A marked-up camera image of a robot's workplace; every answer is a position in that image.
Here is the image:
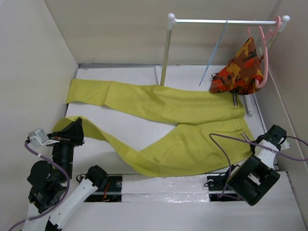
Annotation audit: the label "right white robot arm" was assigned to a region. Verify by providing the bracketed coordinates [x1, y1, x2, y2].
[222, 125, 287, 206]

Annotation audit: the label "orange camouflage shorts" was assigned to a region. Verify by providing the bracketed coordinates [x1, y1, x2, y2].
[209, 37, 265, 95]

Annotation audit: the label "yellow trousers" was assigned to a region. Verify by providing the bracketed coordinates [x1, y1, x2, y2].
[66, 79, 253, 177]

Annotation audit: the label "white clothes rack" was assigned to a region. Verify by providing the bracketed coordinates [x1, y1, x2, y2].
[154, 13, 291, 118]

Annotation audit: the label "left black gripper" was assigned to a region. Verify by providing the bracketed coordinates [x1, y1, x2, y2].
[46, 117, 86, 179]

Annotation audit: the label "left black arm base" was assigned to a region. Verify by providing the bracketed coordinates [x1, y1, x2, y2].
[76, 165, 123, 203]

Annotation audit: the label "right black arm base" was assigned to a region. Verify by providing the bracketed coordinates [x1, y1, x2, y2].
[204, 165, 257, 206]

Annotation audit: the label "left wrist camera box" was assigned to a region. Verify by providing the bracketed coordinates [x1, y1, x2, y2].
[28, 128, 57, 147]

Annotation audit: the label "light blue wire hanger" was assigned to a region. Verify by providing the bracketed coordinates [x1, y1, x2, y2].
[198, 18, 229, 87]

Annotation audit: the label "pink plastic hanger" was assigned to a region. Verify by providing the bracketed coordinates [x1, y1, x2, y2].
[253, 16, 283, 90]

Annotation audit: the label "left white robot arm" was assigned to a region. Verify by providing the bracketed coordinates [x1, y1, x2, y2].
[22, 118, 108, 231]

